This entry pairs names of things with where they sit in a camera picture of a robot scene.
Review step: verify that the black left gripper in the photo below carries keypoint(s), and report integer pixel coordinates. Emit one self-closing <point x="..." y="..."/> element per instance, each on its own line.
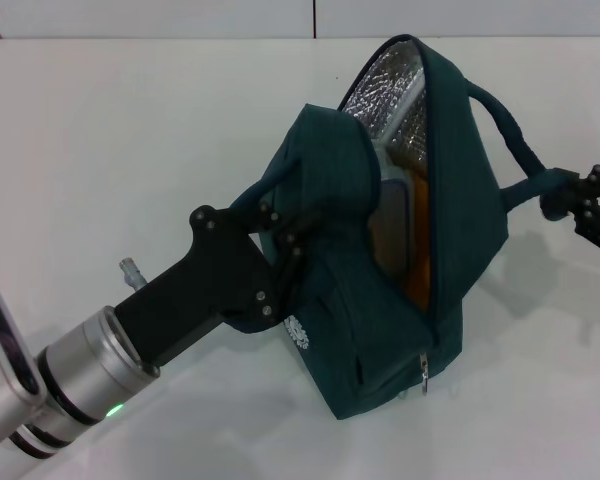
<point x="215" y="280"/>

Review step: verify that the clear container with blue-rimmed lid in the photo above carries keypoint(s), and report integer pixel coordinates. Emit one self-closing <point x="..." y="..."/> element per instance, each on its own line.
<point x="390" y="225"/>

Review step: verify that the yellow toy banana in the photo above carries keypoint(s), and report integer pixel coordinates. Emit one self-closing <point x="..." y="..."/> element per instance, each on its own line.
<point x="420" y="250"/>

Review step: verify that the dark teal insulated lunch bag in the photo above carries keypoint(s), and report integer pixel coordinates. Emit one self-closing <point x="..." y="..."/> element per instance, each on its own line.
<point x="455" y="200"/>

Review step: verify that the silver connector stub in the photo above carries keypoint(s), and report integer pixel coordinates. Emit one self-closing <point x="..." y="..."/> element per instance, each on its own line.
<point x="132" y="272"/>

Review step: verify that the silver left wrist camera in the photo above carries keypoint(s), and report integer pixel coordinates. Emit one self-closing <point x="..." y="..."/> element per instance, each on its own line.
<point x="0" y="350"/>

